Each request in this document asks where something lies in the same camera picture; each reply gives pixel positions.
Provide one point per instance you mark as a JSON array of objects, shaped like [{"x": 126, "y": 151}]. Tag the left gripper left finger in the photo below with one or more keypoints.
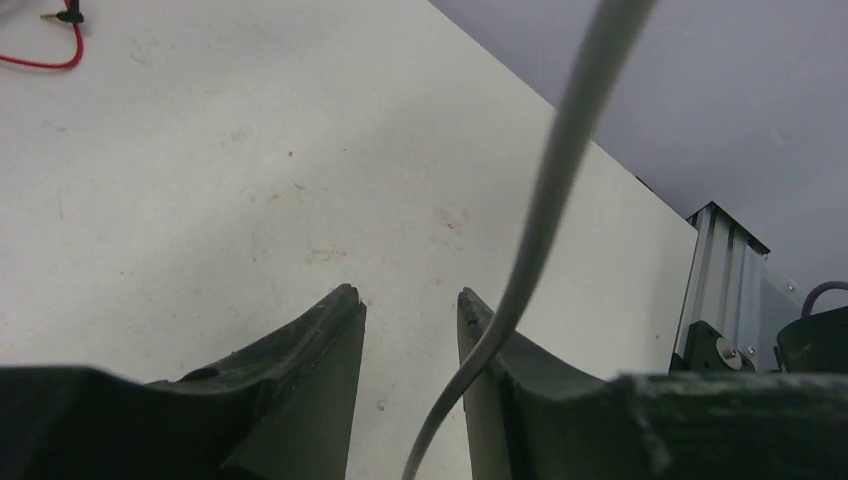
[{"x": 279, "y": 408}]

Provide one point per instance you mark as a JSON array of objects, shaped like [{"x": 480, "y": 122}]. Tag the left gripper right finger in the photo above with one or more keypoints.
[{"x": 531, "y": 415}]

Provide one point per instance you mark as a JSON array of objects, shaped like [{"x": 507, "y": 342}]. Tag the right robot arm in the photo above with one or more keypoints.
[{"x": 815, "y": 344}]

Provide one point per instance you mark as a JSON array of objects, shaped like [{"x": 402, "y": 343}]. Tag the aluminium frame rail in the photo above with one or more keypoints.
[{"x": 736, "y": 301}]

